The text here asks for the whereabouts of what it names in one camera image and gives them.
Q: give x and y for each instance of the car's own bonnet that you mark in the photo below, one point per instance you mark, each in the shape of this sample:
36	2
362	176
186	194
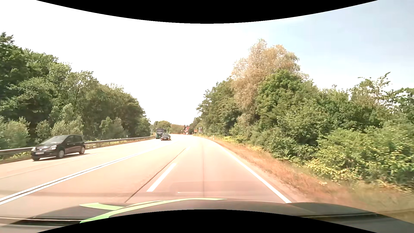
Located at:
200	210

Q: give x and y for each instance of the row of trees and bushes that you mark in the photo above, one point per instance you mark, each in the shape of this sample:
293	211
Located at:
307	123

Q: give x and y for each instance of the road markings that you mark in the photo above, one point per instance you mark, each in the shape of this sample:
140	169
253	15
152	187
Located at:
160	178

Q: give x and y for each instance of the red brick building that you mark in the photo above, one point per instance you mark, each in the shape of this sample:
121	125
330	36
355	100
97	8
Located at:
186	130

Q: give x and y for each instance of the dark car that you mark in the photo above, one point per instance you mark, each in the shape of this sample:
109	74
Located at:
166	137

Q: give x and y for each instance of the dry grass verge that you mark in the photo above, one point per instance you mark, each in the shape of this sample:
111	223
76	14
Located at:
291	171

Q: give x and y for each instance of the grey asphalt road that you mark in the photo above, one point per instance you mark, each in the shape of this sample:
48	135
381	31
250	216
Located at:
200	168

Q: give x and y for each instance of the metal guard rail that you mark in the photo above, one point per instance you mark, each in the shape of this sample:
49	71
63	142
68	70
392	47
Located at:
106	141

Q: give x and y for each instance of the wood of green trees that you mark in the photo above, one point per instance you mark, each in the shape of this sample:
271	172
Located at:
64	103

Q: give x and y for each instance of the dark lorry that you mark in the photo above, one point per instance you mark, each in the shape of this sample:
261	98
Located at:
159	132

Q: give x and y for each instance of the black car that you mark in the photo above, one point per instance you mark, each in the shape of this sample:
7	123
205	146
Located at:
60	146

